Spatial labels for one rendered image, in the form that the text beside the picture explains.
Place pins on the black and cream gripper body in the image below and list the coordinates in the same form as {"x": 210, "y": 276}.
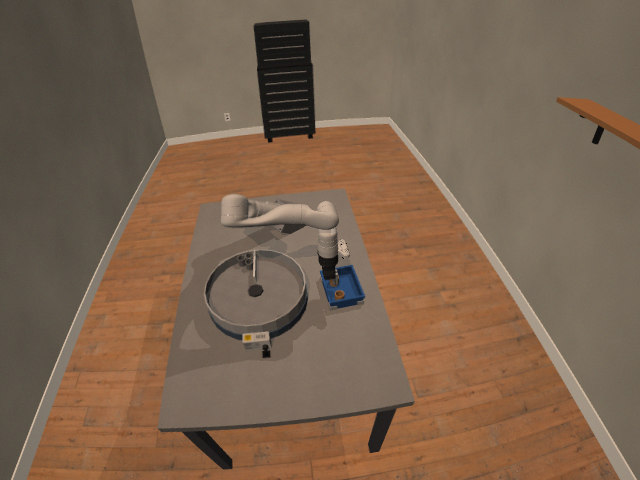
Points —
{"x": 328, "y": 258}

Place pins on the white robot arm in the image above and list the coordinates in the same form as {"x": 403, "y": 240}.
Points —
{"x": 238, "y": 212}

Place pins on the blue plastic tray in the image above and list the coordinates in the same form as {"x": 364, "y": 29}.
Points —
{"x": 349, "y": 284}

